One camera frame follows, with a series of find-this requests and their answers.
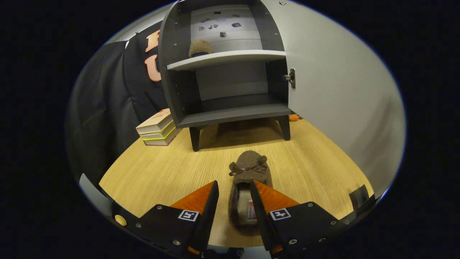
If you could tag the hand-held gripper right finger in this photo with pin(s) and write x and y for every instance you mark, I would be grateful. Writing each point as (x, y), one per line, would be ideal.
(262, 223)

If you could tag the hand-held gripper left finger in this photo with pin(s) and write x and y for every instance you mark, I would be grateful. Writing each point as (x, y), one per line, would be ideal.
(208, 216)

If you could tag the brown fuzzy shoe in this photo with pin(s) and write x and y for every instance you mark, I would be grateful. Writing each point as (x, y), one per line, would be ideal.
(248, 165)
(200, 47)

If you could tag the dark grey shoe cabinet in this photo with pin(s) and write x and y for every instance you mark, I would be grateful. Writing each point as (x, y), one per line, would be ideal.
(233, 115)

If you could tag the beige shoe cabinet door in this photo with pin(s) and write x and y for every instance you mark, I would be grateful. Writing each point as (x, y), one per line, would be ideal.
(341, 90)

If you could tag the metal door hinge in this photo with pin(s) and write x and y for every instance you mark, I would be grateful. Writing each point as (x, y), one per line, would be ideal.
(291, 77)

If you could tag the white cabinet shelf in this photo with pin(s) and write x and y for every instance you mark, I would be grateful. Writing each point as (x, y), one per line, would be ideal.
(230, 57)

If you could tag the yellow edged book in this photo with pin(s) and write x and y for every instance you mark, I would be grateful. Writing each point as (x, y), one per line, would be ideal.
(158, 135)

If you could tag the penguin plush toy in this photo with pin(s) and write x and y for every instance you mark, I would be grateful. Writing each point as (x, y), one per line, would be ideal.
(293, 117)

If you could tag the black backdrop cloth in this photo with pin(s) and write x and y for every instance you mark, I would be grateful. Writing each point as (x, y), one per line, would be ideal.
(107, 90)

